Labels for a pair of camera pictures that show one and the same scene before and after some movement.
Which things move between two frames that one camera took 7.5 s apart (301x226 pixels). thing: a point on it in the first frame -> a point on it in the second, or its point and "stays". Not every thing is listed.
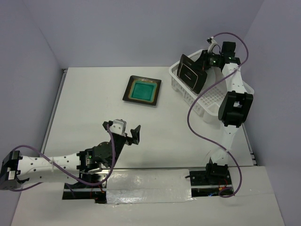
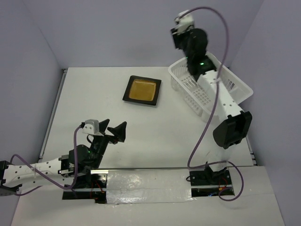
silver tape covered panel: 145,186 stays
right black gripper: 205,56 -> 176,37
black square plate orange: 192,75 -> 142,90
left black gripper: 135,133 -> 119,132
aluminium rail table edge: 53,110 stays
